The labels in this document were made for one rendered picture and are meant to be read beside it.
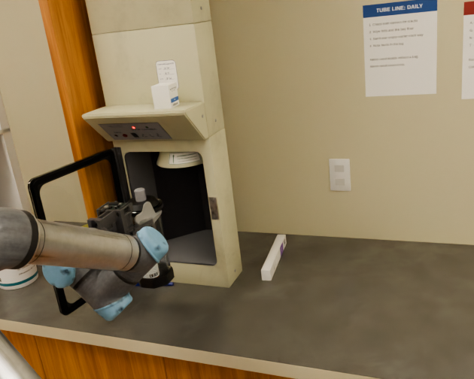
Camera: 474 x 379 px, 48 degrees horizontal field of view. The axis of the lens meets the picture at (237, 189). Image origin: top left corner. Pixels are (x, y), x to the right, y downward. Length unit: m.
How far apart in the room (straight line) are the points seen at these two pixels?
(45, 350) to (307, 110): 1.12
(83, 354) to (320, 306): 0.70
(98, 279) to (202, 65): 0.62
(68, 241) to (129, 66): 0.71
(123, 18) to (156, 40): 0.11
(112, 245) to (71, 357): 0.74
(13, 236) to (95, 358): 0.85
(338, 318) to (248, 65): 0.88
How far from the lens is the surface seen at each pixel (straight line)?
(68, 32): 1.59
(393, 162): 1.79
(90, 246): 0.98
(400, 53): 1.72
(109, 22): 1.55
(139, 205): 1.39
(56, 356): 1.76
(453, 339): 1.40
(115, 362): 1.62
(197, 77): 1.43
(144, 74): 1.51
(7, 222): 0.87
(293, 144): 1.84
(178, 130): 1.42
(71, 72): 1.58
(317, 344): 1.36
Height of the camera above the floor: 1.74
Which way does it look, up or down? 19 degrees down
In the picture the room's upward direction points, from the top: 7 degrees counter-clockwise
